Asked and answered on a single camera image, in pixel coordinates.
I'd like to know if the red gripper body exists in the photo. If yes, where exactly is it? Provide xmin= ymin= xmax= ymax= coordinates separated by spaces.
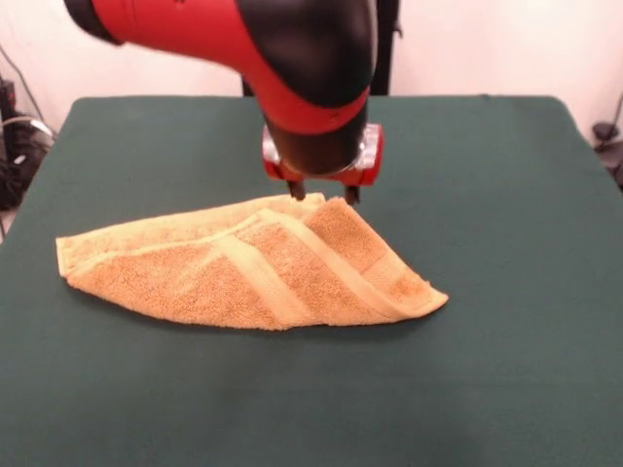
xmin=261 ymin=125 xmax=386 ymax=188

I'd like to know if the orange terry towel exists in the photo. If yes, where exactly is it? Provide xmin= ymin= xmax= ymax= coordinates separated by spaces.
xmin=55 ymin=193 xmax=450 ymax=332

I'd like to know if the dark green table cloth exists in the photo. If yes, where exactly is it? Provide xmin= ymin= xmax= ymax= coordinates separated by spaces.
xmin=0 ymin=94 xmax=623 ymax=467

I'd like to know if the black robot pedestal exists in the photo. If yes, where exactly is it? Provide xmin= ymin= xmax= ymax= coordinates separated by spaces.
xmin=240 ymin=0 xmax=404 ymax=97

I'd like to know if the black plug with cable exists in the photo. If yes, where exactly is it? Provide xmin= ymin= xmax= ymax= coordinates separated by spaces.
xmin=591 ymin=91 xmax=623 ymax=191

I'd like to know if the black cable bundle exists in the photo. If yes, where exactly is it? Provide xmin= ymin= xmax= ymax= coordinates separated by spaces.
xmin=0 ymin=46 xmax=58 ymax=244

